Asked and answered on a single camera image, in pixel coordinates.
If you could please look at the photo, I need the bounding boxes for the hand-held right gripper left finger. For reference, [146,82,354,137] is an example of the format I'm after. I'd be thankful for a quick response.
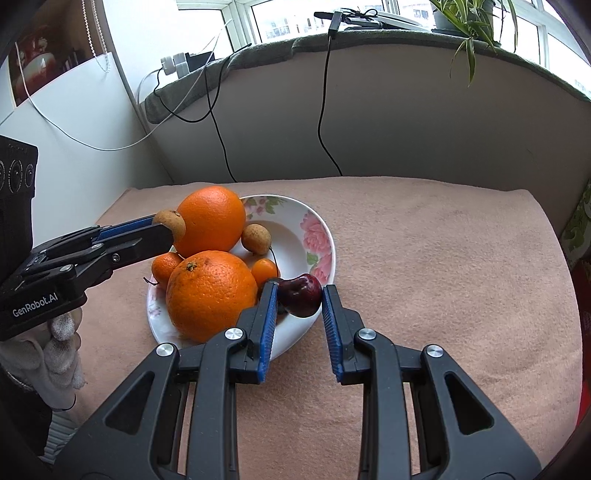
[48,278,280,480]

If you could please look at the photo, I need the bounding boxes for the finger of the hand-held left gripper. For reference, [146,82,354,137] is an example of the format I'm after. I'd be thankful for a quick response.
[30,216,158,264]
[25,223,176,296]

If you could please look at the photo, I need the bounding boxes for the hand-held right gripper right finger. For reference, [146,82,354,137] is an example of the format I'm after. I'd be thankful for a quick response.
[322,285,542,480]

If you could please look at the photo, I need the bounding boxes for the bumpy tangerine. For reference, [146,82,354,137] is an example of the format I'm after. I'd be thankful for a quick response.
[165,250,259,344]
[151,252,185,289]

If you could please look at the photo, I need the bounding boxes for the dark red cherry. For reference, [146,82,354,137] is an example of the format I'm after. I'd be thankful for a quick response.
[278,273,322,318]

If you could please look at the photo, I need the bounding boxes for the tan longan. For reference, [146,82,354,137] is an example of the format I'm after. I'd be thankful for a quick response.
[241,224,272,256]
[153,209,187,250]

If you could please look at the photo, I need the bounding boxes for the small orange kumquat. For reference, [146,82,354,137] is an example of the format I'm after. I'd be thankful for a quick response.
[250,258,280,289]

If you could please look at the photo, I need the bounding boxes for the large smooth orange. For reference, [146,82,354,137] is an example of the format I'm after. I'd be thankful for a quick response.
[174,185,247,259]

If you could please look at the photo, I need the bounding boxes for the white floral plate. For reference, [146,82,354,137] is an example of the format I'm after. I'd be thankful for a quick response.
[146,194,336,362]

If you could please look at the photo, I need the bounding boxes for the person's left hand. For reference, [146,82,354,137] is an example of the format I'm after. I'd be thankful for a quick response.
[0,307,88,411]

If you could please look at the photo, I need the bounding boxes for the pink blanket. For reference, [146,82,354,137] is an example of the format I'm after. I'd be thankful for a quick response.
[46,175,583,480]

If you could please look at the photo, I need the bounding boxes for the white ribbed fabric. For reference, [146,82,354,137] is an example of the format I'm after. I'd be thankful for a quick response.
[44,408,86,462]

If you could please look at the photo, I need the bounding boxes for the white plug chargers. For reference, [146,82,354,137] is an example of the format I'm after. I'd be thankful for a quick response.
[160,53,190,77]

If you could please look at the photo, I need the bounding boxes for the red object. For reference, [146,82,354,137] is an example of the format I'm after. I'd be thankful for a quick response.
[570,261,591,416]

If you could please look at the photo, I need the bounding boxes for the window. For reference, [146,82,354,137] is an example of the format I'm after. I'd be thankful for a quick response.
[175,0,591,100]

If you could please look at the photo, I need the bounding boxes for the green floral box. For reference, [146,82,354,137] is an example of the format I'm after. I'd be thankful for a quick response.
[560,180,591,273]

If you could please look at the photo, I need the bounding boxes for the flat grey device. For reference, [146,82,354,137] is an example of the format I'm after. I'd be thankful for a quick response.
[351,11,432,29]

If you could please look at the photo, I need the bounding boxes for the potted spider plant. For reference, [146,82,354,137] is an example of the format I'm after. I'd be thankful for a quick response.
[429,0,520,88]

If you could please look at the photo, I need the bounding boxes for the long white cable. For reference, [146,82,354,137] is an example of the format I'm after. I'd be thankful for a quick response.
[11,18,232,152]

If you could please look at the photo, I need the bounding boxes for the looped black cable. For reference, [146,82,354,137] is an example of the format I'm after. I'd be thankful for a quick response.
[152,44,252,183]

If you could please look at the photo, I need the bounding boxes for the red wall poster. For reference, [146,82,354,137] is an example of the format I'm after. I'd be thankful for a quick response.
[8,17,61,109]

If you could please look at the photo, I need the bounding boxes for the white bead chain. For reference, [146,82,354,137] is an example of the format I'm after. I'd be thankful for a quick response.
[85,0,112,72]

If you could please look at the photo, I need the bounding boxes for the black adapter cable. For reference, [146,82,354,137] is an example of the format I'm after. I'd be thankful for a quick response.
[318,32,343,177]

